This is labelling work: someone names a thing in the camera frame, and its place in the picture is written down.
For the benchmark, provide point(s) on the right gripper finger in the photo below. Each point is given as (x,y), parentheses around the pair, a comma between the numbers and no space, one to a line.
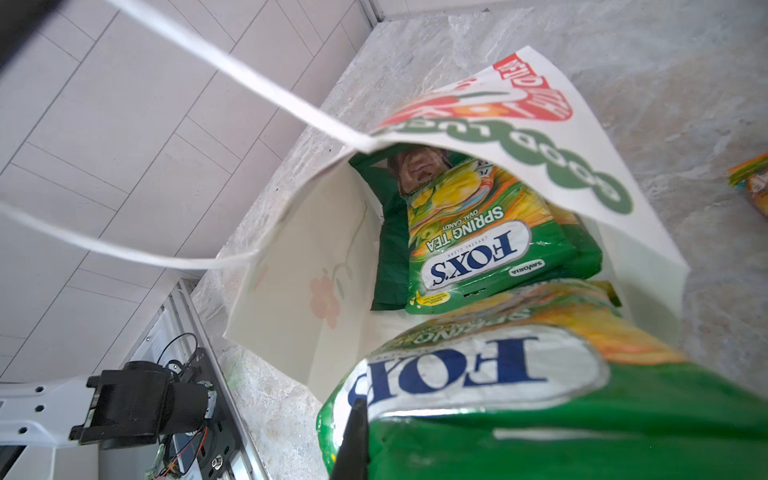
(353,456)

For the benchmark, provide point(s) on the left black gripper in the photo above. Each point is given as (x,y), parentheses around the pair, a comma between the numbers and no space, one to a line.
(141,403)

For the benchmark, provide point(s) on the white paper bag with flower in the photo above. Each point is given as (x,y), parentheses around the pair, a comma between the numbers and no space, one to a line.
(304,302)

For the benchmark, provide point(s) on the green Fox's spring tea bag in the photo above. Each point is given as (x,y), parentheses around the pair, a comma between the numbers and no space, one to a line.
(547,381)

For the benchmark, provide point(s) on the orange Fox's fruits candy bag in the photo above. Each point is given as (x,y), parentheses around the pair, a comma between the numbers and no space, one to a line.
(751,178)

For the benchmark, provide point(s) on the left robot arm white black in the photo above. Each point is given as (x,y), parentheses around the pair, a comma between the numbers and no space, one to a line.
(42,414)

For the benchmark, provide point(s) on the aluminium mounting rail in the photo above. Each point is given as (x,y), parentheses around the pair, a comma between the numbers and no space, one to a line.
(221,448)

